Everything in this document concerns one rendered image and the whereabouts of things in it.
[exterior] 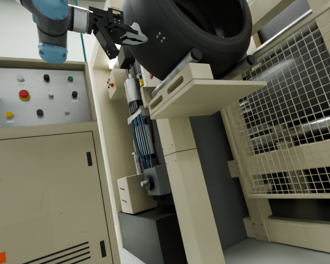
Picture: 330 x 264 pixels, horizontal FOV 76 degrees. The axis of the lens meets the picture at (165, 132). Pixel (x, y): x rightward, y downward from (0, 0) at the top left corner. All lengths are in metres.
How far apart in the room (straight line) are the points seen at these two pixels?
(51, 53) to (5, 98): 0.67
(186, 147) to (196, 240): 0.41
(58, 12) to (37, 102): 0.76
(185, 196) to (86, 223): 0.50
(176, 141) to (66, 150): 0.56
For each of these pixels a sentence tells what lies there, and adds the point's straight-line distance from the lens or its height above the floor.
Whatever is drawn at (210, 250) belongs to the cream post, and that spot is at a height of 0.16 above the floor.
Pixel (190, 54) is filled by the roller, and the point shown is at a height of 0.90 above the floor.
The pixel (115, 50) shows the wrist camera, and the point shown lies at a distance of 0.75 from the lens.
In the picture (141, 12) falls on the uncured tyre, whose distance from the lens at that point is 0.86.
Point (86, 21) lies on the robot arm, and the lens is 0.79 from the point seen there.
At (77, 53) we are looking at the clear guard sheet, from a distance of 1.45.
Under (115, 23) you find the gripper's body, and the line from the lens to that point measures 0.81.
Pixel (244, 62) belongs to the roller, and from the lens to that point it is 0.96.
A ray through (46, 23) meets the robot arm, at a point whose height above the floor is 0.94.
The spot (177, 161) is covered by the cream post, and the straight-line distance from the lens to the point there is 1.01.
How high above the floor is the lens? 0.53
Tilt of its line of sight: 11 degrees up
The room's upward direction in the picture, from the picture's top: 13 degrees counter-clockwise
